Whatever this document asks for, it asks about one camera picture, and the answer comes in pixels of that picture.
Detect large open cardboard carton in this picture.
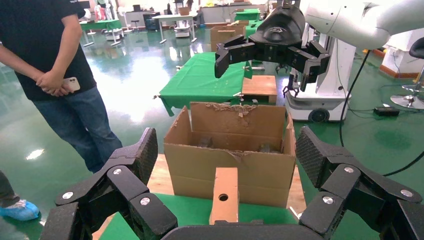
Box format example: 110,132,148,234
163,101,297,209

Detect small cardboard box with hole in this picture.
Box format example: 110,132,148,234
209,167,240,225

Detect person in taupe trousers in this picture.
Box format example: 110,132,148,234
0,170,41,222

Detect white wheeled cart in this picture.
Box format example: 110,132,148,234
105,28,125,42
173,20,193,38

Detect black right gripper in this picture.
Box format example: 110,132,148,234
214,4,331,93

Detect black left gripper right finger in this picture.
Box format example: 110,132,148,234
294,125,424,240

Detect black power adapter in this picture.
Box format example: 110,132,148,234
373,105,401,117

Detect green cloth covered table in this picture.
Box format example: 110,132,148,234
79,18,123,47
234,8,263,22
245,19,266,38

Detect black storage crate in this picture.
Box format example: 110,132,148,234
143,12,162,32

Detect person in black t-shirt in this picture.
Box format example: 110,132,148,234
0,0,123,174

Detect black stool with chrome base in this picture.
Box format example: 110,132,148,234
390,36,424,111

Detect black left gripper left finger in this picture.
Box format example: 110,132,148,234
39,127,179,240

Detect white wheeled robot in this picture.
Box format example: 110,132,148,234
283,31,357,123

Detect white smartphone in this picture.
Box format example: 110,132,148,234
62,76,81,93

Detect white table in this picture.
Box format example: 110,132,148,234
161,13,199,45

